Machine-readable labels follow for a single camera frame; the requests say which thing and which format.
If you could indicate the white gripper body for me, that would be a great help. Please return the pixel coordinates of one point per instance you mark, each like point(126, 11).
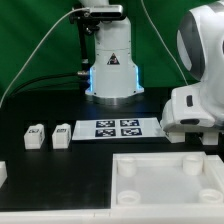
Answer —
point(184, 112)

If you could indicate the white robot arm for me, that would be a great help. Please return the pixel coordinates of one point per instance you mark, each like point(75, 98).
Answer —
point(200, 44)

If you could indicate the white front table rail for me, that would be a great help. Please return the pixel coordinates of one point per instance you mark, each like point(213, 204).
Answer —
point(158, 215)

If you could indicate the black camera on stand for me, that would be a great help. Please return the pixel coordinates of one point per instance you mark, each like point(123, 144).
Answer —
point(105, 12)

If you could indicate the white block left edge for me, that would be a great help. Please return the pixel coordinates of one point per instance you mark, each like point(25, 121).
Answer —
point(3, 173)

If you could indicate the white square table top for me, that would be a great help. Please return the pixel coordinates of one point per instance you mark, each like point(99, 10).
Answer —
point(176, 178)

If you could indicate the white marker sheet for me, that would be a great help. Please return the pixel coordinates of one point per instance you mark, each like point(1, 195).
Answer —
point(117, 129)

